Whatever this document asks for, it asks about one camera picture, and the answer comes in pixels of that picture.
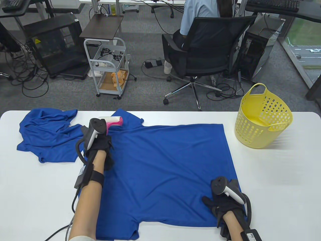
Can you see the person's left hand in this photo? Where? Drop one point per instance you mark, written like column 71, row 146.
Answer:
column 102, row 143

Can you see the person's right hand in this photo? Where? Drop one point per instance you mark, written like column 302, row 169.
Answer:
column 225, row 204

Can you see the pink lint roller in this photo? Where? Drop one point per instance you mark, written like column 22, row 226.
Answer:
column 114, row 122

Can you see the blue t-shirt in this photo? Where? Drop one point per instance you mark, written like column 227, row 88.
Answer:
column 45, row 135
column 170, row 163

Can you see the person's left forearm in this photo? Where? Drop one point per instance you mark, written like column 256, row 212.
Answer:
column 87, row 208

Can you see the person's right forearm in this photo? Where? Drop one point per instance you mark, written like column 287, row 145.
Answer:
column 233, row 226

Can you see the dark grey left hand controller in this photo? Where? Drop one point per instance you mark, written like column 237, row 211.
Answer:
column 99, row 124

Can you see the dark grey hand controller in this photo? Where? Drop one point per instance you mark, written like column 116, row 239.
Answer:
column 218, row 185
column 99, row 124

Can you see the dark grey right hand controller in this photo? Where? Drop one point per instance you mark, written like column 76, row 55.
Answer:
column 218, row 185

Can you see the orange cloth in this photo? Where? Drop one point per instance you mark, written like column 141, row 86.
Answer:
column 117, row 77

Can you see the white rolling cart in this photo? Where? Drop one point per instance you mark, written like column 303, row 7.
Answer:
column 102, row 69

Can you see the yellow perforated plastic basket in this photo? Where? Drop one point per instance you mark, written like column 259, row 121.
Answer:
column 258, row 135

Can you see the black foot pedal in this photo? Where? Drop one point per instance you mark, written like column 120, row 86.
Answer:
column 154, row 62

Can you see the brown side table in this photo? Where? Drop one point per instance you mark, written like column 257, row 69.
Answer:
column 102, row 26

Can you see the black open computer case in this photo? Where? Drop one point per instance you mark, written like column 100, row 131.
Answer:
column 50, row 22

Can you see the white desk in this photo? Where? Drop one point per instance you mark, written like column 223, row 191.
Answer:
column 95, row 6

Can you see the small white storage cart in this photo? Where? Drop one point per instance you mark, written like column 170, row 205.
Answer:
column 130, row 7

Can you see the black desk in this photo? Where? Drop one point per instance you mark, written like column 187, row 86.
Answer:
column 62, row 5
column 311, row 11

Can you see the black mesh office chair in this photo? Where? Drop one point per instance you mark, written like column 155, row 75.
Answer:
column 215, row 45

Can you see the black computer tower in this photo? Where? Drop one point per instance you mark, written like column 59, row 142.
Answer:
column 260, row 45

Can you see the black keyboard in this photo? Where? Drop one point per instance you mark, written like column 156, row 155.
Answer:
column 12, row 4
column 273, row 4

